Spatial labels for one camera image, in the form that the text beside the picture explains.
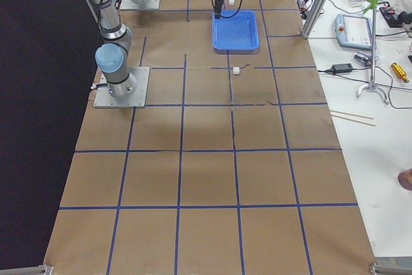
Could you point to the blue plastic tray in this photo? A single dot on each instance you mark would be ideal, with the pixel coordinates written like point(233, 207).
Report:
point(238, 34)

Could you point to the teach pendant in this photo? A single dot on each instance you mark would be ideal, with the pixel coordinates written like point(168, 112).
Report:
point(353, 31)

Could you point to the aluminium frame post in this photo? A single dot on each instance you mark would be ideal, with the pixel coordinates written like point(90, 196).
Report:
point(320, 1)

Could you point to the metal stand with green clip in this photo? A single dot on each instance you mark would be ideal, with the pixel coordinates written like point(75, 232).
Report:
point(371, 86)

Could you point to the wooden chopstick pair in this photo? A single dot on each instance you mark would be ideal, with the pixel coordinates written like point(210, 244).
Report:
point(360, 119)

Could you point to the yellow metal cylinder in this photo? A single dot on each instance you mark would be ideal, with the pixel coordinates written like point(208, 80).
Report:
point(399, 72)

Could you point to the black power adapter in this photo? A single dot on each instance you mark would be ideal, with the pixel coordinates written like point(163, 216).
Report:
point(342, 68)

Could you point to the brown paper table cover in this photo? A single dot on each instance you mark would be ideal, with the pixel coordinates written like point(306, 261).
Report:
point(219, 173)

